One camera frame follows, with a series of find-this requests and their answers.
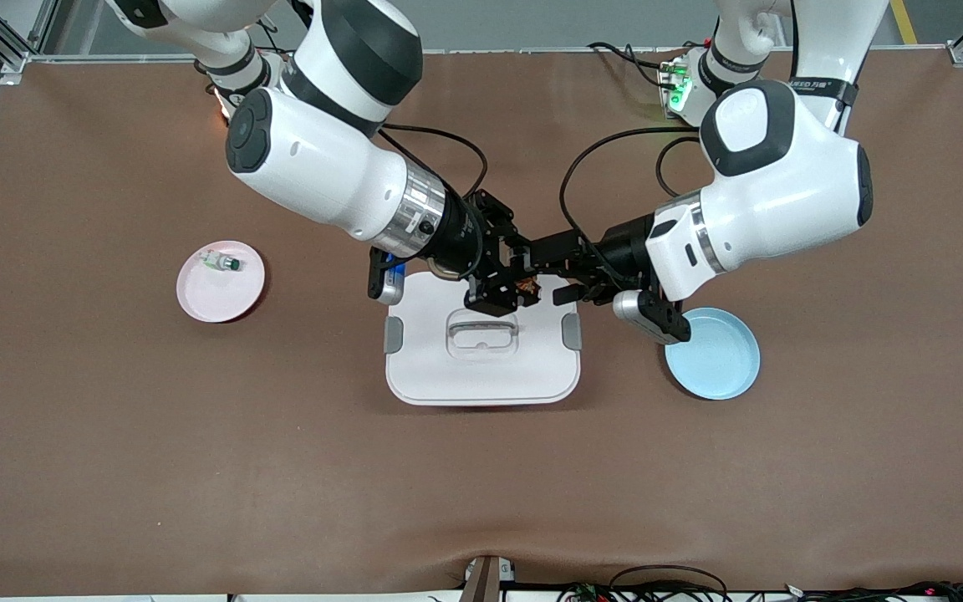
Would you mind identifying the white lidded storage box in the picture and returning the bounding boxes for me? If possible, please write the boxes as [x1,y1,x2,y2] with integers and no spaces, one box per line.
[384,269,583,407]

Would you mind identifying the light blue round plate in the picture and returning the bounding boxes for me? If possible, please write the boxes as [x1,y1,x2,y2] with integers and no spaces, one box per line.
[665,308,761,400]

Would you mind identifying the pink round plate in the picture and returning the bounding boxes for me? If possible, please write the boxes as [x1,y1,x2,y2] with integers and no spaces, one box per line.
[176,241,266,324]

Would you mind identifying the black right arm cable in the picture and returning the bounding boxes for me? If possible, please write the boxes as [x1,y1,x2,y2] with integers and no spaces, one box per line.
[377,123,489,202]

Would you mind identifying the aluminium frame rail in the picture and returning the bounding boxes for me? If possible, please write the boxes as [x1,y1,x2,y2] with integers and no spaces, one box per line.
[1,46,963,64]

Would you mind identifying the black left base cables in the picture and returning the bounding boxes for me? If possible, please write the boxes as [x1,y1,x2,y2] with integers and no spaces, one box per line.
[586,40,675,89]

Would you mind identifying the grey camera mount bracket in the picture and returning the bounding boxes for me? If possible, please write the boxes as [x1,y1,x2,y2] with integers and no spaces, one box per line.
[458,554,517,602]

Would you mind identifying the black cable bundle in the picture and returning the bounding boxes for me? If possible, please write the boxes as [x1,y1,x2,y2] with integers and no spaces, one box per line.
[557,564,733,602]
[782,579,963,602]

